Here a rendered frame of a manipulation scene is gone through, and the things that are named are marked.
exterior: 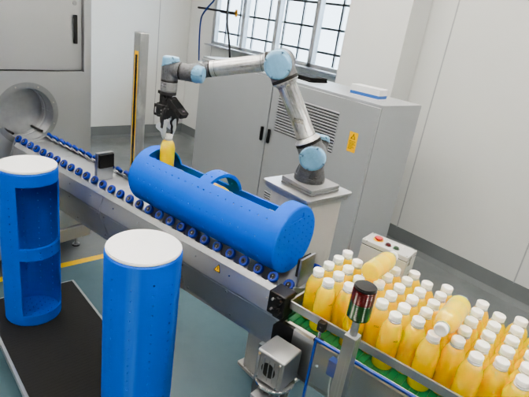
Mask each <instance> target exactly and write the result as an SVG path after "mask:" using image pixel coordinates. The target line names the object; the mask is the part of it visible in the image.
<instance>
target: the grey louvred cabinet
mask: <svg viewBox="0 0 529 397"><path fill-rule="evenodd" d="M297 83H298V87H299V90H300V92H301V96H302V98H303V100H304V103H305V107H306V109H307V111H308V114H309V117H310V120H311V122H312V125H313V128H314V131H315V133H319V134H323V135H327V136H329V137H330V143H329V146H328V150H327V160H326V162H325V164H324V175H325V178H326V179H328V180H330V181H332V182H334V183H336V184H338V185H340V187H343V188H345V189H346V190H348V191H351V192H352V195H350V196H348V199H347V200H342V201H341V205H340V209H339V212H338V219H337V223H336V226H335V233H334V237H333V240H332V245H331V251H330V254H329V259H328V261H333V258H334V256H335V255H337V254H338V255H341V256H342V252H343V250H351V251H352V252H353V256H352V259H354V258H358V255H359V252H360V248H361V244H362V239H363V238H364V237H366V236H368V235H370V234H372V233H373V232H374V233H375V234H378V235H380V236H383V237H385V238H386V237H387V233H388V229H389V226H390V221H391V218H392V214H393V212H394V206H395V203H396V200H397V196H398V192H399V188H400V185H401V180H402V177H403V173H404V171H405V165H406V162H407V159H408V156H409V151H410V147H411V144H412V139H413V136H414V132H415V130H416V124H417V121H418V118H419V115H420V110H421V106H422V105H418V104H415V103H411V102H407V101H403V100H400V99H396V98H391V97H388V96H387V99H386V100H383V101H377V100H374V99H370V98H364V97H361V96H357V95H352V94H350V89H351V87H348V86H346V85H342V84H339V83H333V82H330V81H327V83H313V82H308V81H304V80H300V79H297ZM296 142H297V138H296V136H295V134H294V130H293V128H292V125H291V123H290V119H289V117H288V115H287V111H286V109H285V107H284V104H283V101H282V99H281V96H280V94H279V90H278V89H277V88H276V87H273V86H272V82H271V80H270V78H269V77H268V76H267V74H266V73H265V72H253V73H245V74H237V75H230V76H215V77H209V78H205V81H204V82H203V83H200V84H199V92H198V108H197V117H196V126H195V135H194V152H193V161H192V169H196V170H198V171H199V172H202V173H204V174H206V173H207V172H209V171H212V170H215V169H219V170H222V171H224V172H226V173H230V174H231V175H233V176H236V177H237V178H238V180H239V182H240V184H241V187H242V190H244V191H247V192H249V193H250V194H253V195H256V196H258V197H260V198H262V199H265V200H267V201H269V200H270V195H271V189H270V188H268V187H266V186H265V185H266V183H265V182H264V178H266V177H272V176H282V175H287V174H292V173H294V172H295V170H296V169H297V167H298V165H299V164H300V162H299V154H298V150H297V148H296V146H295V143H296Z"/></svg>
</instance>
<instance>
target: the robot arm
mask: <svg viewBox="0 0 529 397"><path fill-rule="evenodd" d="M253 72H265V73H266V74H267V76H268V77H269V78H270V80H271V82H272V86H273V87H276V88H277V89H278V90H279V94H280V96H281V99H282V101H283V104H284V107H285V109H286V111H287V115H288V117H289V119H290V123H291V125H292V128H293V130H294V134H295V136H296V138H297V142H296V143H295V146H296V148H297V150H298V154H299V162H300V164H299V165H298V167H297V169H296V170H295V172H294V178H295V179H296V180H297V181H299V182H301V183H304V184H309V185H321V184H323V183H324V181H325V175H324V164H325V162H326V160H327V150H328V146H329V143H330V137H329V136H327V135H323V134H319V133H315V131H314V128H313V125H312V122H311V120H310V117H309V114H308V111H307V109H306V107H305V103H304V100H303V98H302V96H301V92H300V90H299V87H298V83H297V78H298V73H297V70H296V68H295V57H294V54H293V53H292V52H291V51H290V50H288V49H287V48H278V49H276V50H271V51H265V52H264V53H263V54H258V55H251V56H245V57H237V58H225V59H218V60H211V61H198V62H196V63H194V64H187V63H182V62H180V60H179V58H178V57H176V56H171V55H165V56H164V57H163V58H162V65H161V89H160V90H158V93H159V94H160V101H159V102H157V103H154V115H157V116H158V117H160V123H158V124H156V128H157V129H158V130H159V131H160V132H161V137H162V139H164V138H165V136H166V131H167V129H166V128H169V129H170V130H171V132H170V134H173V135H174V132H175V130H176V127H177V124H178V121H179V119H183V118H187V116H188V115H189V113H188V112H187V111H186V110H185V109H184V107H183V106H182V104H181V103H180V102H179V100H178V99H177V97H173V96H176V92H177V87H178V80H184V81H188V82H193V83H203V82H204V81H205V78H209V77H215V76H230V75H237V74H245V73H253ZM155 106H156V113H155ZM166 119H167V120H168V119H169V122H167V121H166Z"/></svg>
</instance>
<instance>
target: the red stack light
mask: <svg viewBox="0 0 529 397"><path fill-rule="evenodd" d="M376 295H377V292H376V293H375V294H374V295H365V294H362V293H360V292H359V291H357V290H356V288H355V287H354V286H353V290H352V293H351V296H350V299H351V301H352V303H354V304H355V305H357V306H359V307H363V308H370V307H372V306H374V303H375V297H376Z"/></svg>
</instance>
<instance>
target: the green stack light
mask: <svg viewBox="0 0 529 397"><path fill-rule="evenodd" d="M372 309H373V306H372V307H370V308H363V307H359V306H357V305H355V304H354V303H352V301H351V299H350V302H349V305H348V309H347V312H346V315H347V317H348V318H349V319H350V320H351V321H354V322H357V323H360V324H364V323H367V322H369V321H370V317H371V314H372Z"/></svg>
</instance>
